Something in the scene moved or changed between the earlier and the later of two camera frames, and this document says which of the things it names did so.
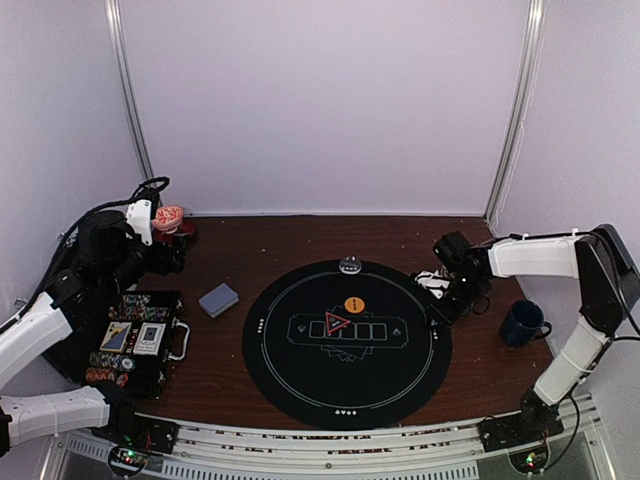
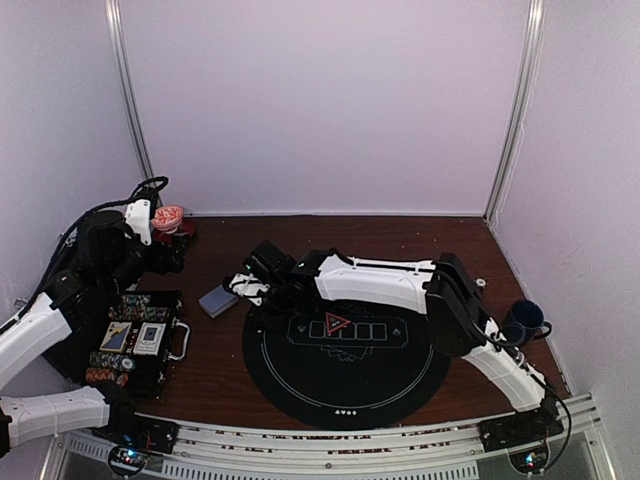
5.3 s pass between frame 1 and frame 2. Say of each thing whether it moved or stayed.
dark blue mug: stayed
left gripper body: stayed
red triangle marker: stayed
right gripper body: moved
